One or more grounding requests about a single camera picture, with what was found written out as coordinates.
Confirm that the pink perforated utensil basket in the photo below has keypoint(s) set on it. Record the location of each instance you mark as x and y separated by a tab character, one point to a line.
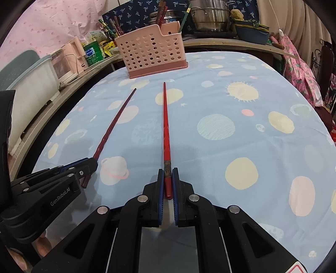
152	57

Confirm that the white plastic tub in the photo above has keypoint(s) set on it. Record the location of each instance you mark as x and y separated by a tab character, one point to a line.
34	92

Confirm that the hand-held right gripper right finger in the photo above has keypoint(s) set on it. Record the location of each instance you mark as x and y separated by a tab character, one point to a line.
176	199

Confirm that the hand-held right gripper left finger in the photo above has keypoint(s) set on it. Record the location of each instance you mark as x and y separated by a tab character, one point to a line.
160	199

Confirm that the dark red chopstick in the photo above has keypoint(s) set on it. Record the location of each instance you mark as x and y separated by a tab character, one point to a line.
116	26

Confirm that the yellow sponge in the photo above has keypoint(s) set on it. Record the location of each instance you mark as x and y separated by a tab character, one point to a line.
237	14

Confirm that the brown chopstick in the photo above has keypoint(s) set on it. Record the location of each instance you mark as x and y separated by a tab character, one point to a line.
158	13
121	30
162	13

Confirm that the pink floral cloth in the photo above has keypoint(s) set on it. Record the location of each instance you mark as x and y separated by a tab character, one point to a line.
302	71

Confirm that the clear jar appliance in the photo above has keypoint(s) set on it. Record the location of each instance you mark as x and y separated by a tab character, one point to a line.
63	67

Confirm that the blue patterned backdrop cloth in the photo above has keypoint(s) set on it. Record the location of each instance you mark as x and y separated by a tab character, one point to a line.
136	13

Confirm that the large steel steamer pot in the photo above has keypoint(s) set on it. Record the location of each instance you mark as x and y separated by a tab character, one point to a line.
212	15

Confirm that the red wavy chopstick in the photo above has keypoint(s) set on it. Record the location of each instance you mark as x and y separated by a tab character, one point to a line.
164	15

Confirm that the person's left hand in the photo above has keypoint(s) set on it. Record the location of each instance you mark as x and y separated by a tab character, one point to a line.
42	244

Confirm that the green label container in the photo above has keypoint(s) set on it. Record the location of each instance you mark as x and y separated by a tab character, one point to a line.
93	53

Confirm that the bright red chopstick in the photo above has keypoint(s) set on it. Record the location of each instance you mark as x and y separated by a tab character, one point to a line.
166	131

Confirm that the maroon wavy chopstick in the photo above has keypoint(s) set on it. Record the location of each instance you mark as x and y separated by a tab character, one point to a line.
115	123

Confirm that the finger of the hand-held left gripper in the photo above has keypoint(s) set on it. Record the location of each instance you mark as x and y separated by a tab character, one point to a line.
65	168
88	168

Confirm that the teal plastic basin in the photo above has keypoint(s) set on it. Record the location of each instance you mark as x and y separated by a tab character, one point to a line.
252	32

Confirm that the pink kitchen appliance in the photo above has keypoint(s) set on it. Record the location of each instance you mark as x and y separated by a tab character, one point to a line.
76	52

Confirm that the green chopstick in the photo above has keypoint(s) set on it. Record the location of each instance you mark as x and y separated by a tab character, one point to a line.
185	18

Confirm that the blue planet print tablecloth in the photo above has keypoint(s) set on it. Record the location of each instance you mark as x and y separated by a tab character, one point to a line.
223	157

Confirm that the pink dotted cloth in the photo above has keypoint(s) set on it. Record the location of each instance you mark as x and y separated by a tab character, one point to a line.
52	23

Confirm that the beige curtain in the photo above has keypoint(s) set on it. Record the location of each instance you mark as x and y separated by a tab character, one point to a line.
296	18

